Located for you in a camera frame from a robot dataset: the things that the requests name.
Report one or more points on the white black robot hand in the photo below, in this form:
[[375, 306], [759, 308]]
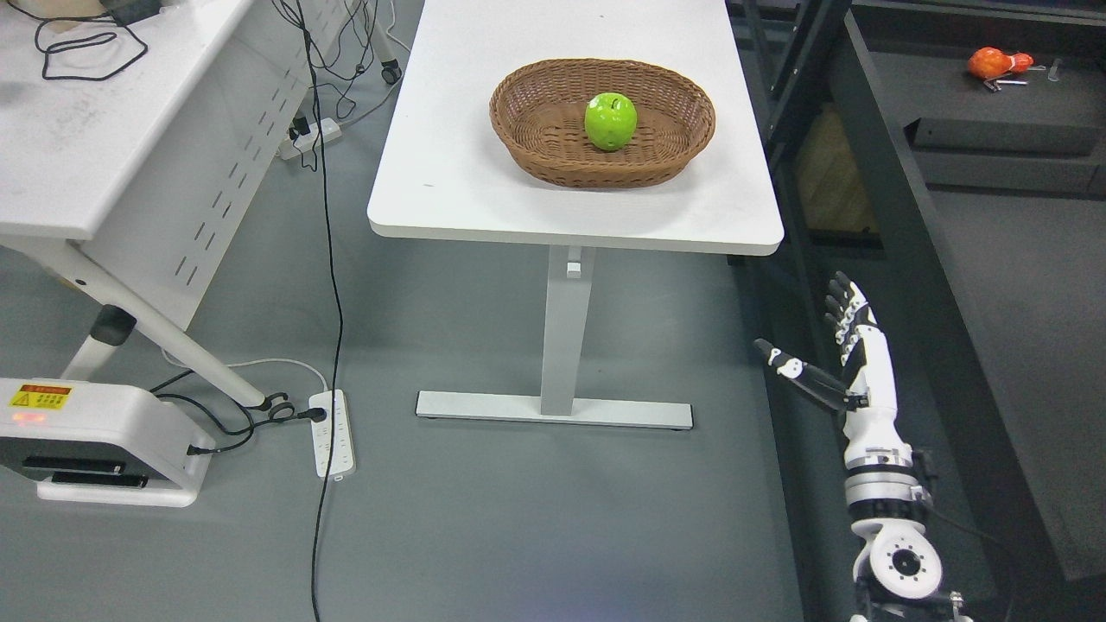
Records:
[[865, 391]]

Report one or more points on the green apple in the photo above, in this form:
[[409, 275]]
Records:
[[610, 120]]

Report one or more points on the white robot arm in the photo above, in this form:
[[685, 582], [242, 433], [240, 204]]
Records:
[[898, 574]]

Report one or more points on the black metal shelf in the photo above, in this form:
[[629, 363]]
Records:
[[971, 214]]

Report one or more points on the orange red toy on shelf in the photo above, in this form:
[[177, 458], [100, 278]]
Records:
[[991, 64]]

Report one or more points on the brown wicker basket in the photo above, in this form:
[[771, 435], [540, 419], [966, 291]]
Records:
[[538, 112]]

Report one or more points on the white standing desk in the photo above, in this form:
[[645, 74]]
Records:
[[445, 175]]

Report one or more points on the white power strip near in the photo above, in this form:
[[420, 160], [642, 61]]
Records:
[[331, 438]]

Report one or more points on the white power strip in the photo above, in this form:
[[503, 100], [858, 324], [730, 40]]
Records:
[[331, 438], [296, 143]]

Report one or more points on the white power strip far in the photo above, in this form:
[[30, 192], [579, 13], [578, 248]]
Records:
[[296, 143]]

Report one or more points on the white folding table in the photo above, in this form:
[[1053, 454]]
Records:
[[132, 185]]

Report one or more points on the white machine with warning label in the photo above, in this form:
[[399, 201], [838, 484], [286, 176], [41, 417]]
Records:
[[101, 443]]

